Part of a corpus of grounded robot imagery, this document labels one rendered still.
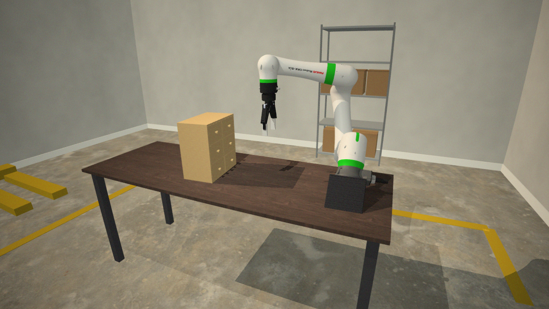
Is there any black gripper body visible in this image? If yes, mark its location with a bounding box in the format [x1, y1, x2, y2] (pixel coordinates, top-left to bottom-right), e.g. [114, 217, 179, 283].
[262, 94, 276, 110]

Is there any light wooden chest of drawers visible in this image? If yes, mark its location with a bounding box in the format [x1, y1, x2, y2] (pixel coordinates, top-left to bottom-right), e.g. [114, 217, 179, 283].
[177, 112, 235, 183]

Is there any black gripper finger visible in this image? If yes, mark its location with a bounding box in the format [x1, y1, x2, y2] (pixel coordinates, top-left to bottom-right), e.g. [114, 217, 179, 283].
[261, 104, 272, 136]
[270, 101, 277, 130]

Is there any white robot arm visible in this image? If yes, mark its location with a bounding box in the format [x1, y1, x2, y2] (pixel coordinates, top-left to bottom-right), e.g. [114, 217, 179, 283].
[258, 55, 388, 186]

